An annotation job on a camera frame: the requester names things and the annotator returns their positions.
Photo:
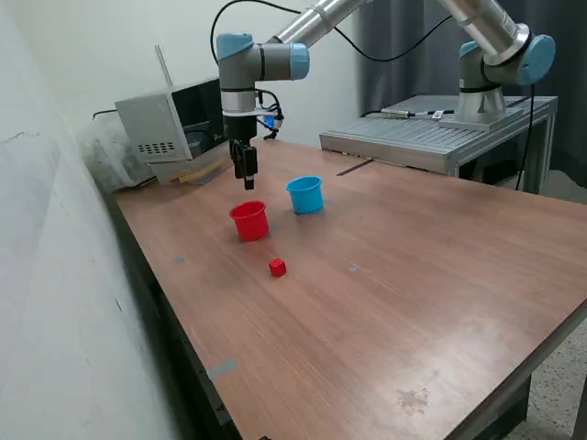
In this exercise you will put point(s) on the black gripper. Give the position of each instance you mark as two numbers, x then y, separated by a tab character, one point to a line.
239	127

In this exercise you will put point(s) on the red cube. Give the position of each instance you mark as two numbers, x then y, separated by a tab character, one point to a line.
277	268

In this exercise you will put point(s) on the red cup bin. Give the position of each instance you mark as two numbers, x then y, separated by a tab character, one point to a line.
250	227

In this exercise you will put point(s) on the blue cup bin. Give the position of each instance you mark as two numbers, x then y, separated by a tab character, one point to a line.
305	199

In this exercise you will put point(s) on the wooden stick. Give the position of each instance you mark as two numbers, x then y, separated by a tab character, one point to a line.
195	177
197	171

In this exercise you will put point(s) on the silver microwave oven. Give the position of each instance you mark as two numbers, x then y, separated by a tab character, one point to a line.
151	119

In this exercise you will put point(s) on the dark strip on table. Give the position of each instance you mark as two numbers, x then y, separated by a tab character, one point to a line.
353	168

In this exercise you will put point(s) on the clear plastic bag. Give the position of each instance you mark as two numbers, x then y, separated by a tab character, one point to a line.
103	160

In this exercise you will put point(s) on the aluminium profile robot table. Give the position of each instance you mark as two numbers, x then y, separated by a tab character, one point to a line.
403	133

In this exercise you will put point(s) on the white warning tag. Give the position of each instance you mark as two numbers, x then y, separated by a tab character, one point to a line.
438	114

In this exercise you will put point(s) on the aluminium robot mounting plate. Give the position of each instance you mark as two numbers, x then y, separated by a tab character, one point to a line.
463	125

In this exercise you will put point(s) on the white camera bracket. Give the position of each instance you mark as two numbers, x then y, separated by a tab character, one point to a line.
238	112

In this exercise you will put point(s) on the wrist-mounted camera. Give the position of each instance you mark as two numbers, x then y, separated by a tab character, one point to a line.
271	120

